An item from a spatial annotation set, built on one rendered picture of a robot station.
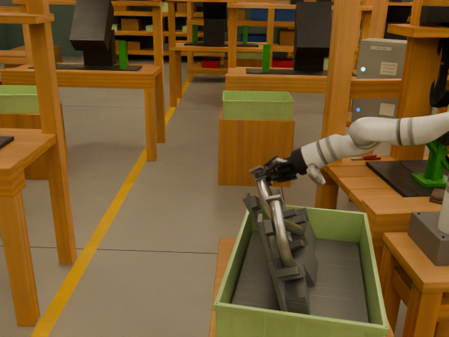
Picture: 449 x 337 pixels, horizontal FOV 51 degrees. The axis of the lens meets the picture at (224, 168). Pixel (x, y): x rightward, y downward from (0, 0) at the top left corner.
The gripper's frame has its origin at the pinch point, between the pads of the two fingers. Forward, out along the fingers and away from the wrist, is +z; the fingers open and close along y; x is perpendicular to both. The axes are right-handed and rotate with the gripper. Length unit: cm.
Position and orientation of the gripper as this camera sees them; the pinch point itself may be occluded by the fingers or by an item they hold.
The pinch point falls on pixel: (262, 177)
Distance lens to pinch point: 136.6
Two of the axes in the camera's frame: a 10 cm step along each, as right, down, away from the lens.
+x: 1.6, 8.6, -4.9
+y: -5.1, -3.5, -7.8
